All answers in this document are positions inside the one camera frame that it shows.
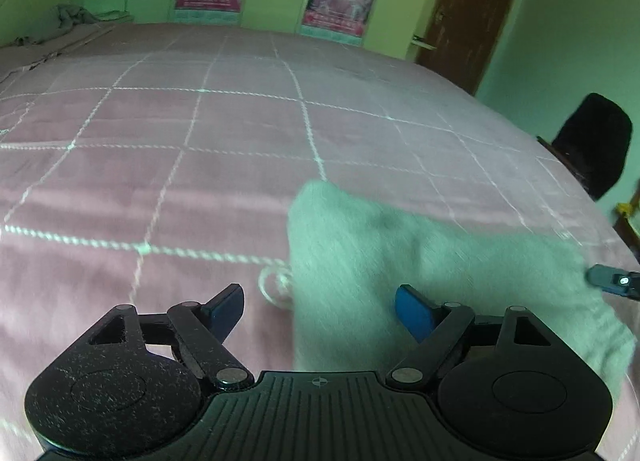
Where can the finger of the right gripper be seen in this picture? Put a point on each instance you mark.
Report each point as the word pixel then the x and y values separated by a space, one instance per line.
pixel 615 281

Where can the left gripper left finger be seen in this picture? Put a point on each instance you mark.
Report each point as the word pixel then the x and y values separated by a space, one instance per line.
pixel 200 331

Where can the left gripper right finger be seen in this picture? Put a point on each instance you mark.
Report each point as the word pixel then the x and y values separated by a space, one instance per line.
pixel 439 332

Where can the grey green pant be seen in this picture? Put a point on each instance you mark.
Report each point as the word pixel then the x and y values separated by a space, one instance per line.
pixel 349 255

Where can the black garment on chair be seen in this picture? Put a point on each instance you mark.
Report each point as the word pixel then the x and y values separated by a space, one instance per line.
pixel 596 139

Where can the pink quilted bedspread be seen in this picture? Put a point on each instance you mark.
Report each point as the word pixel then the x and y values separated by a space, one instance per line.
pixel 153 164

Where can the brown wooden door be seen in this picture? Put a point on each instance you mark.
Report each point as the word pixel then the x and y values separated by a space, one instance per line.
pixel 462 35

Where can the grey crumpled cloth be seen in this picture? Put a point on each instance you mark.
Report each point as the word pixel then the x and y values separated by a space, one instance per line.
pixel 62 19

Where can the pink poster lower right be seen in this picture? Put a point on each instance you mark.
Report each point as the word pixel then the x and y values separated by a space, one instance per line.
pixel 341 21

